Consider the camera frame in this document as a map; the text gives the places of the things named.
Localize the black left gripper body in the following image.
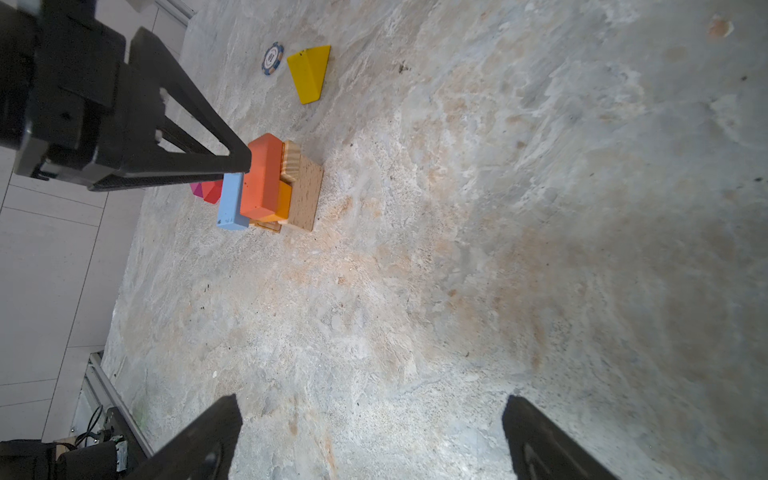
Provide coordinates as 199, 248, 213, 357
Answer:
1, 1, 165, 186

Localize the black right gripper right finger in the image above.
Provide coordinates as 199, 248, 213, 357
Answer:
502, 395, 617, 480

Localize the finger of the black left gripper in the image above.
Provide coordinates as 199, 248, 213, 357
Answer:
88, 28, 251, 192

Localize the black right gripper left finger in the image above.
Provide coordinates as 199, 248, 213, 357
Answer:
127, 394, 243, 480

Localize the magenta cube block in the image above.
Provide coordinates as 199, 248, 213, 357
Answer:
190, 183, 205, 198

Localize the red cube block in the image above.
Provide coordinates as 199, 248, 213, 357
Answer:
201, 180, 223, 204

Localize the dragon picture wooden block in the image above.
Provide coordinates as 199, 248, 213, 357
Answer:
280, 141, 301, 184

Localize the long orange red block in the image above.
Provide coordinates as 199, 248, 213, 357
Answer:
240, 133, 285, 222

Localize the light blue block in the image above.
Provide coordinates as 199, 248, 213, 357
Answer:
217, 173, 250, 231

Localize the orange yellow block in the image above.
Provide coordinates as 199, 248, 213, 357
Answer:
261, 181, 292, 223

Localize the plain wooden block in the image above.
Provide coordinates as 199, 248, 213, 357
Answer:
287, 155, 324, 232
250, 220, 282, 233

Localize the yellow triangular block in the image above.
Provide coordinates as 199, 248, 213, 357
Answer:
287, 45, 331, 105

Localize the blue white poker chip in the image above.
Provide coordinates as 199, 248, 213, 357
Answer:
261, 42, 284, 76

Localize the aluminium mounting rail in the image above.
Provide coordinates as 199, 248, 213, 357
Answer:
70, 351, 153, 475

